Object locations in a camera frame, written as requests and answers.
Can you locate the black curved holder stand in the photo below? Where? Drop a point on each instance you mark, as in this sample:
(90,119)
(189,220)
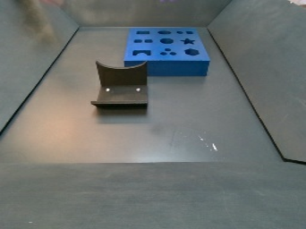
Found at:
(122,85)

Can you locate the blue shape sorter block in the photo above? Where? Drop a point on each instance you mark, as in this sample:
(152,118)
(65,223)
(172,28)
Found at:
(171,50)

